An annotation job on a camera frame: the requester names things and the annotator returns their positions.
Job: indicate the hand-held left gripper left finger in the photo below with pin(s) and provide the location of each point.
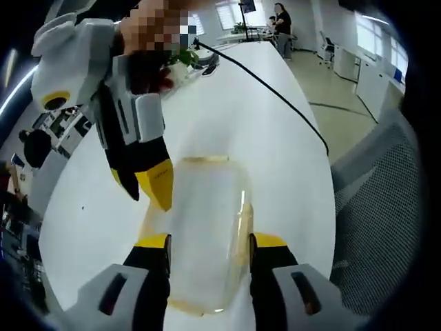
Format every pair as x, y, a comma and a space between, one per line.
141, 272

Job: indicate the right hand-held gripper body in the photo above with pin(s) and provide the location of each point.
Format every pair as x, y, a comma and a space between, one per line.
69, 58

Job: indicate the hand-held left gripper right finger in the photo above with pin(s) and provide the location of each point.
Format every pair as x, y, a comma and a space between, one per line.
275, 269

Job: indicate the clear box with yellow plastic buckles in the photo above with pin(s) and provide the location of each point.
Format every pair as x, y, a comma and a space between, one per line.
206, 224

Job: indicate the person's right hand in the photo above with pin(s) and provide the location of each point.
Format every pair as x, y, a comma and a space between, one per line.
151, 74

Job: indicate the large potted green plant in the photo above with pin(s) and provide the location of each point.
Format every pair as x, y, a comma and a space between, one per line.
187, 57

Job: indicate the black stand with round base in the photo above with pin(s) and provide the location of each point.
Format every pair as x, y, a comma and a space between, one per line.
210, 69

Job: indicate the grey mesh office chair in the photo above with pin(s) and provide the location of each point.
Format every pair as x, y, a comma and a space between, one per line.
379, 207

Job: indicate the small potted green plant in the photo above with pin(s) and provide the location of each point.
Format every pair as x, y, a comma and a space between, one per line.
238, 27

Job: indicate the black pole with screen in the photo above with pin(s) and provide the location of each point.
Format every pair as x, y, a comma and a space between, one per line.
246, 24

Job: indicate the white office chair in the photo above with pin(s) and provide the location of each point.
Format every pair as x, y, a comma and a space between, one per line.
327, 48

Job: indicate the white cabinet row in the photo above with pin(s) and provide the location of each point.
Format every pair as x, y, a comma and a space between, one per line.
368, 72

